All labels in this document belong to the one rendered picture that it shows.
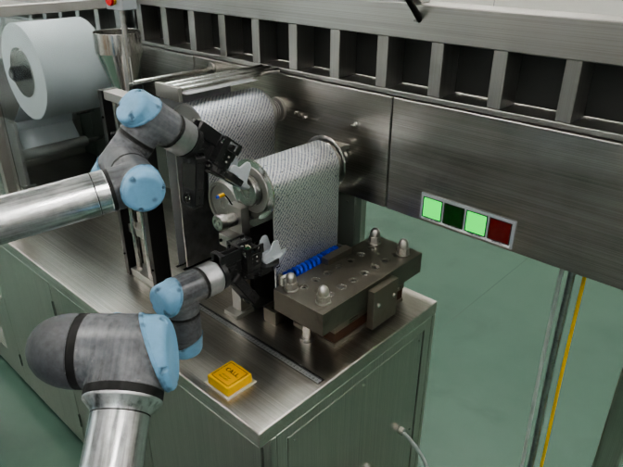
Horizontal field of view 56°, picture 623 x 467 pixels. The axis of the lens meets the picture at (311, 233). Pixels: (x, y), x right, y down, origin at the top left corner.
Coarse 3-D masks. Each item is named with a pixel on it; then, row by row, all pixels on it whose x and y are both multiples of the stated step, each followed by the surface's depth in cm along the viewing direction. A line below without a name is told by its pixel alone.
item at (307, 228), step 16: (336, 192) 154; (288, 208) 142; (304, 208) 146; (320, 208) 151; (336, 208) 156; (288, 224) 143; (304, 224) 148; (320, 224) 153; (336, 224) 158; (288, 240) 145; (304, 240) 150; (320, 240) 155; (336, 240) 160; (288, 256) 147; (304, 256) 152
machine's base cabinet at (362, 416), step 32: (0, 256) 211; (0, 288) 225; (32, 288) 197; (0, 320) 242; (32, 320) 209; (0, 352) 262; (384, 352) 146; (416, 352) 161; (32, 384) 240; (352, 384) 139; (384, 384) 152; (416, 384) 168; (64, 416) 223; (160, 416) 157; (192, 416) 143; (320, 416) 133; (352, 416) 145; (384, 416) 159; (416, 416) 175; (160, 448) 165; (192, 448) 149; (224, 448) 136; (256, 448) 126; (288, 448) 127; (320, 448) 138; (352, 448) 151; (384, 448) 165
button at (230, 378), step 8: (232, 360) 133; (224, 368) 131; (232, 368) 131; (240, 368) 131; (208, 376) 129; (216, 376) 128; (224, 376) 128; (232, 376) 128; (240, 376) 128; (248, 376) 129; (216, 384) 128; (224, 384) 126; (232, 384) 126; (240, 384) 128; (224, 392) 126; (232, 392) 126
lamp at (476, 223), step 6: (468, 216) 139; (474, 216) 138; (480, 216) 136; (468, 222) 139; (474, 222) 138; (480, 222) 137; (468, 228) 140; (474, 228) 139; (480, 228) 137; (480, 234) 138
